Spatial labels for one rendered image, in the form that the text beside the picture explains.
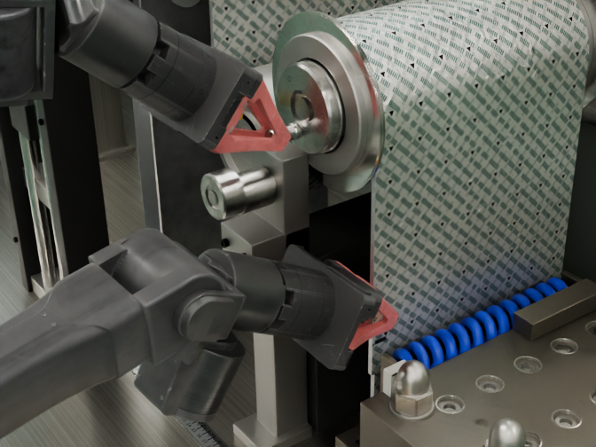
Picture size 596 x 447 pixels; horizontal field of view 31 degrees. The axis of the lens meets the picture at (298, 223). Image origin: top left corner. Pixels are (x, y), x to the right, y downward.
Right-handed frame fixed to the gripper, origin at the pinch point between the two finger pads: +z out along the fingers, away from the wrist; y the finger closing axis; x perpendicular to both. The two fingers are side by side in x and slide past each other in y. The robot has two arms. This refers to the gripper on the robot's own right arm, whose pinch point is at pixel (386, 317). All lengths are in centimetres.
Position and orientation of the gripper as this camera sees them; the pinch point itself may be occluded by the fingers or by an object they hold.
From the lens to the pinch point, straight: 91.3
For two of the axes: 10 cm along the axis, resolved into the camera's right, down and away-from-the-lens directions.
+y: 5.7, 4.0, -7.2
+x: 3.9, -9.0, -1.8
